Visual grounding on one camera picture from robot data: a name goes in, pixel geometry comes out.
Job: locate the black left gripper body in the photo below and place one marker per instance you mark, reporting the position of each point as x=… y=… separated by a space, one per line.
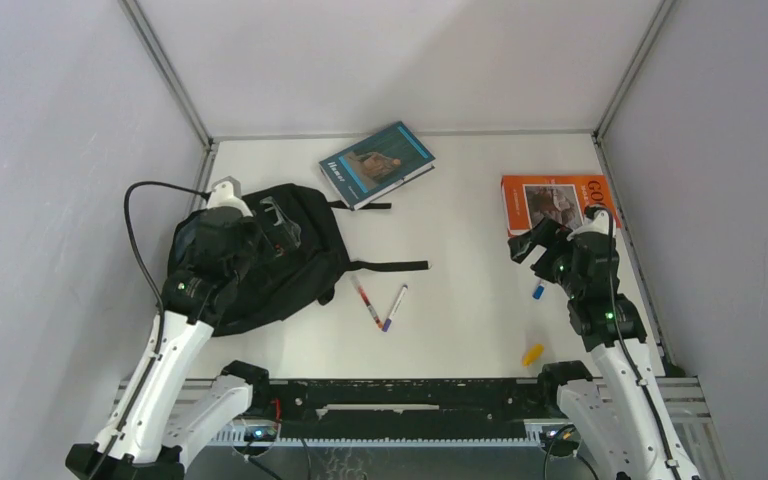
x=246 y=258

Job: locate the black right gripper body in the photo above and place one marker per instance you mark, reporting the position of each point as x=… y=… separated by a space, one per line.
x=554 y=267

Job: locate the black backpack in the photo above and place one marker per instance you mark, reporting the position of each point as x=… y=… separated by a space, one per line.
x=278 y=286

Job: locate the teal hardcover book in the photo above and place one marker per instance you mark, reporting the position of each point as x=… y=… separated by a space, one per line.
x=371 y=168

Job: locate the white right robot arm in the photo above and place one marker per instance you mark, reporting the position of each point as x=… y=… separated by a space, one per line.
x=632 y=436

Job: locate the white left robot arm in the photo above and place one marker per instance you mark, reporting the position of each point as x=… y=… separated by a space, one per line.
x=142 y=439

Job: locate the orange book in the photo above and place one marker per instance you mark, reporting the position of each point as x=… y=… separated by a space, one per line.
x=563 y=198

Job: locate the blue marker pen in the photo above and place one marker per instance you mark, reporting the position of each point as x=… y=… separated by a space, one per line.
x=538 y=290

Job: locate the red marker pen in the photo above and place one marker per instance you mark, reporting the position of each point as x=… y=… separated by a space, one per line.
x=368 y=305

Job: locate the purple marker pen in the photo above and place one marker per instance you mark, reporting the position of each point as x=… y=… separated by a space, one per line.
x=395 y=308

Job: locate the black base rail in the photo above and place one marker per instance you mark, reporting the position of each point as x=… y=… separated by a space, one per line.
x=424 y=410

